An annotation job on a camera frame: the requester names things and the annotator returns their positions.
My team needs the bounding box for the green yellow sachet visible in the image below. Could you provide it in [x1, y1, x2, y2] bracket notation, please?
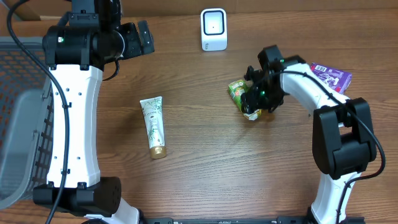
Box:
[228, 80, 262, 121]

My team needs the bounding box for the white cosmetic tube gold cap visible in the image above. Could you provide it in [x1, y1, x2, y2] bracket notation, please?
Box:
[140, 96, 167, 159]

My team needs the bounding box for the purple snack packet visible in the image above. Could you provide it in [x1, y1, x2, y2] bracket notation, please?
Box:
[310, 63, 353, 95]

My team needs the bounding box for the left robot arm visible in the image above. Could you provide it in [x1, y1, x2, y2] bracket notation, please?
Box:
[33, 1, 154, 223]

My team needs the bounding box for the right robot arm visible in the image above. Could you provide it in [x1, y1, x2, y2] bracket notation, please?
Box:
[241, 55, 377, 223]

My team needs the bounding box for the white barcode scanner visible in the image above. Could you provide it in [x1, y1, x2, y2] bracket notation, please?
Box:
[200, 8, 228, 52]

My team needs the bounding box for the grey plastic basket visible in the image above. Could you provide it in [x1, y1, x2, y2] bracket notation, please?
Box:
[1, 37, 53, 209]

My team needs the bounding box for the black rail at table edge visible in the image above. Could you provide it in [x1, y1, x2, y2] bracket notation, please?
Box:
[144, 216, 366, 224]

